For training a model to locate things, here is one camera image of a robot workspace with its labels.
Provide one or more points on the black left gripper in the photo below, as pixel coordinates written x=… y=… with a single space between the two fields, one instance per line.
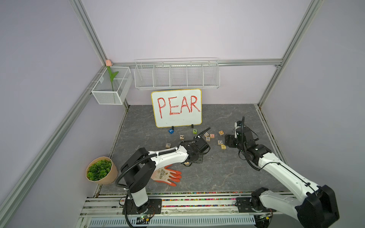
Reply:
x=200 y=159

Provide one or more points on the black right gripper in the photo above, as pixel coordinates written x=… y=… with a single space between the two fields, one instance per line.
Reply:
x=229 y=137

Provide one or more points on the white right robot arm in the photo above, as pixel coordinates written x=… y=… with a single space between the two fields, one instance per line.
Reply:
x=313 y=206

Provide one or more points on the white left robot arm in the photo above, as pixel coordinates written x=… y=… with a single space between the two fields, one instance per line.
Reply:
x=139 y=168

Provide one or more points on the orange grey work glove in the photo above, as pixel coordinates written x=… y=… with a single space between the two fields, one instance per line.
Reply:
x=167 y=176

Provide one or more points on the yellow framed whiteboard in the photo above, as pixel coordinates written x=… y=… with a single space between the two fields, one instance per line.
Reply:
x=177 y=107

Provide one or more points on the potted green plant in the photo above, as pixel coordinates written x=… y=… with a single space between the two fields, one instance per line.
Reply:
x=102 y=171

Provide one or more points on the artificial tulip flower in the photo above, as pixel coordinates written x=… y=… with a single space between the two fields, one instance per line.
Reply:
x=112 y=74

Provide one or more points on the aluminium rail base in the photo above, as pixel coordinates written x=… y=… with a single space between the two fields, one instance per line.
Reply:
x=175 y=209

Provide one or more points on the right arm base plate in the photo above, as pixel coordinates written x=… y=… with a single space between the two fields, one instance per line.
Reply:
x=245 y=205

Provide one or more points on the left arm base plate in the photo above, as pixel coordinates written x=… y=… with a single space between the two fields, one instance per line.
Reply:
x=152 y=206

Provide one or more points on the white wire shelf long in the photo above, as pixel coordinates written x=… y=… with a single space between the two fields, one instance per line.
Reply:
x=182 y=73

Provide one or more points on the white wire basket small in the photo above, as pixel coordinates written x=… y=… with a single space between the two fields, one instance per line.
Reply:
x=102 y=90

